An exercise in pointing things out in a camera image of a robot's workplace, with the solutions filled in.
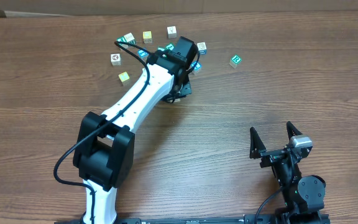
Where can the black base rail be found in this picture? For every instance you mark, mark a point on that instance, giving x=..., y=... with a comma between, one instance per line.
x=246, y=219

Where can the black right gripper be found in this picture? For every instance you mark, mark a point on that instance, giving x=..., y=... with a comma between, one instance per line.
x=271, y=157

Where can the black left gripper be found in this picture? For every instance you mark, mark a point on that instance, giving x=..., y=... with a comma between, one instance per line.
x=186, y=87

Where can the cardboard panel at back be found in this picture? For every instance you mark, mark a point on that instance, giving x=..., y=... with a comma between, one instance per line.
x=118, y=7

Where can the white block blue side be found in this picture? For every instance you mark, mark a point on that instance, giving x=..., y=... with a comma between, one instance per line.
x=202, y=49

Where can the yellow block top row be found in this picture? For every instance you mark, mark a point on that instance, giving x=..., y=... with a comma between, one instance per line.
x=147, y=37

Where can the yellow block lower left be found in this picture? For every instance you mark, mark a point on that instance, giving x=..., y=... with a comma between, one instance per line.
x=124, y=78

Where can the blue picture block left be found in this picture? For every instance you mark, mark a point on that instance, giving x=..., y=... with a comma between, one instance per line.
x=143, y=55

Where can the white block top right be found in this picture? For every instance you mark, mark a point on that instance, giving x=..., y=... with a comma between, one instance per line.
x=171, y=32

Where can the blue letter P block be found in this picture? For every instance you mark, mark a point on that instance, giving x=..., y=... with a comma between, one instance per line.
x=197, y=67

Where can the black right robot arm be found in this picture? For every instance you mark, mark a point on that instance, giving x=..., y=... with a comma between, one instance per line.
x=303, y=196

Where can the white block red circle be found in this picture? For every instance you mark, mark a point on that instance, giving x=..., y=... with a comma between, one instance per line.
x=116, y=60

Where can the green letter R block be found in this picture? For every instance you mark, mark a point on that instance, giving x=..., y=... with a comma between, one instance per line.
x=235, y=61

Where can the white block dark green side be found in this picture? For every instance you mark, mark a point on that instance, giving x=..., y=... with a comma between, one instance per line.
x=130, y=38

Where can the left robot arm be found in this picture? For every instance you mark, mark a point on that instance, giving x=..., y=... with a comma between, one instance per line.
x=104, y=151

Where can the green letter L block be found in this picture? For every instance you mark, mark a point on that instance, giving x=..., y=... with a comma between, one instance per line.
x=170, y=46

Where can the green letter block far left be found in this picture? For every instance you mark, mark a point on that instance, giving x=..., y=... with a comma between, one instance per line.
x=122, y=43

